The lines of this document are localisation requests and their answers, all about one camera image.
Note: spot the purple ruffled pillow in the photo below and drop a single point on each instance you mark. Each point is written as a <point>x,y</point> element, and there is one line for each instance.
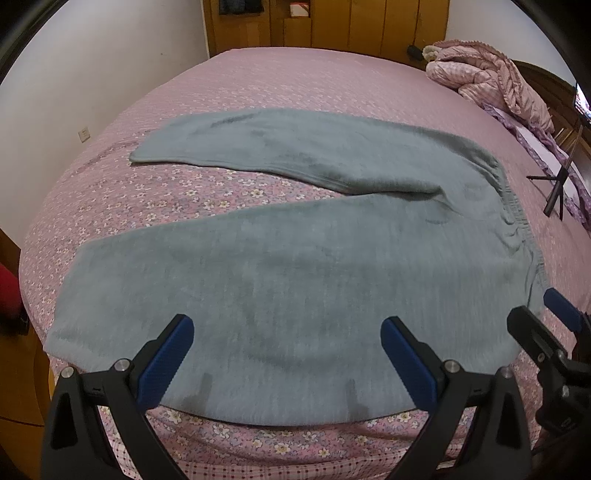
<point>549,157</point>

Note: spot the pink quilted comforter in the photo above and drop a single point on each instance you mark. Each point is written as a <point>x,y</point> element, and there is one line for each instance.
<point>482,74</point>

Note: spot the white wall socket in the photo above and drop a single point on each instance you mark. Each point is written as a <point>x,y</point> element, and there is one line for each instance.
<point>84,135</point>

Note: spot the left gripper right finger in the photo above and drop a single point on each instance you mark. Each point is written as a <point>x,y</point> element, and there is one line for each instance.
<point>477,427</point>

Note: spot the pink floral bed sheet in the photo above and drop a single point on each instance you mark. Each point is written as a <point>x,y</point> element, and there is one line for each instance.
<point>102,194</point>

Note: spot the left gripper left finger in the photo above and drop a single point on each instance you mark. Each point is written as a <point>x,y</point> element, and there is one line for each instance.
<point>75,444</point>

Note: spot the grey fleece pants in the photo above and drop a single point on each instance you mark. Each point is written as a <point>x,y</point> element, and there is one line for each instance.
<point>287,299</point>

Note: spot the black tripod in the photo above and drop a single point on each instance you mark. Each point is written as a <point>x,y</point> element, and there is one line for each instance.
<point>558,181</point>

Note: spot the red container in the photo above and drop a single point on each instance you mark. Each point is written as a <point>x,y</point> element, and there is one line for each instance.
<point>10,298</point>

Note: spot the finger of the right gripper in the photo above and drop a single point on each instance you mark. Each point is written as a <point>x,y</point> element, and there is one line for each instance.
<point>534,337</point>
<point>563,309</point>

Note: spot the small framed picture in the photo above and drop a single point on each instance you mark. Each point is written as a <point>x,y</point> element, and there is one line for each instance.
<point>582,106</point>

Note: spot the pink box in wardrobe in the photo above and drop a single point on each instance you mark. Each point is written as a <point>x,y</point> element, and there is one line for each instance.
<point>300,9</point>

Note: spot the plush toy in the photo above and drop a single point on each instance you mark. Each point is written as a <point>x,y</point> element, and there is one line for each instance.
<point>430,53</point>

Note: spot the wooden wardrobe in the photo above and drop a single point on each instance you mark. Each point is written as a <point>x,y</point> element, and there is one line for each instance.
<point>394,30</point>

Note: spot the wooden headboard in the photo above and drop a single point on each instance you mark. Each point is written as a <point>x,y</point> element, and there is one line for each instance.
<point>559,97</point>

